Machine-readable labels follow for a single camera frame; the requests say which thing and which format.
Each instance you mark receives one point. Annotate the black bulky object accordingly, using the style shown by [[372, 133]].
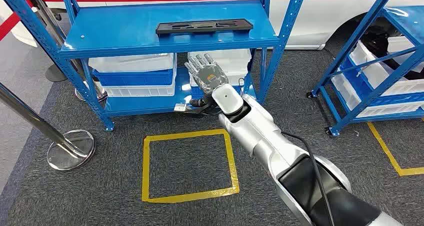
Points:
[[394, 63]]

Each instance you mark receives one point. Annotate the dark stanchion post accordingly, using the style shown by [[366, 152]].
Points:
[[56, 73]]

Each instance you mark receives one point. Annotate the black plastic plate frame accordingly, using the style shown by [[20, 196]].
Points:
[[205, 27]]

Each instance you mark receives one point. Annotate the blue metal shelf rack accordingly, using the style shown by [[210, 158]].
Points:
[[348, 48], [132, 28]]

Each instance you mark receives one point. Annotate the yellow floor tape square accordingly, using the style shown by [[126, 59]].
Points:
[[145, 168], [384, 144]]

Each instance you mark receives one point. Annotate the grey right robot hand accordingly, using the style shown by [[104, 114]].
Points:
[[208, 75]]

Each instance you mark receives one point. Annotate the red barrier belt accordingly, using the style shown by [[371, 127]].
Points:
[[8, 25]]

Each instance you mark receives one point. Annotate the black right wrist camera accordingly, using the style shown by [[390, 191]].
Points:
[[198, 111]]

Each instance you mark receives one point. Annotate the chrome stanchion post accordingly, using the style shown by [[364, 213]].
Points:
[[40, 5], [71, 149]]

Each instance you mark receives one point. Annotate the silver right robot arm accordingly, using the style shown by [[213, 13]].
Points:
[[258, 131]]

